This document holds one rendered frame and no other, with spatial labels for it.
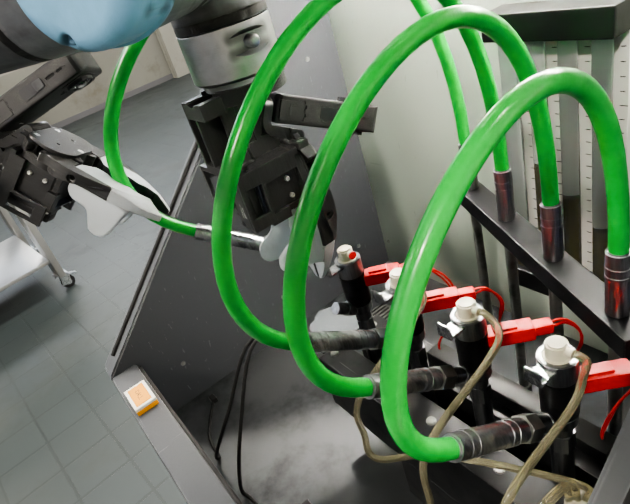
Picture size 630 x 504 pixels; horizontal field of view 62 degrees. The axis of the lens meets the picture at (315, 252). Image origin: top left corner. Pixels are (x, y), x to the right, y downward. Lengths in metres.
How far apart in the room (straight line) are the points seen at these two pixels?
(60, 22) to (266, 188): 0.20
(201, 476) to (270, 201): 0.33
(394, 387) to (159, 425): 0.49
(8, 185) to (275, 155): 0.28
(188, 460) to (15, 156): 0.37
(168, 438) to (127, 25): 0.51
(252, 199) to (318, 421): 0.43
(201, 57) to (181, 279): 0.46
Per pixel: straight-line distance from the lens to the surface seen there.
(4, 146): 0.62
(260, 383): 0.89
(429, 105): 0.79
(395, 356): 0.27
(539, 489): 0.52
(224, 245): 0.38
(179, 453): 0.68
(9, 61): 0.41
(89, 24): 0.32
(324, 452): 0.76
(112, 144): 0.57
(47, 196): 0.59
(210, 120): 0.43
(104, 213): 0.58
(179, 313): 0.85
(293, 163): 0.45
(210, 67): 0.43
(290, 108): 0.47
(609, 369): 0.44
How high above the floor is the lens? 1.41
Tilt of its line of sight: 30 degrees down
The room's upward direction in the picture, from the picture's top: 18 degrees counter-clockwise
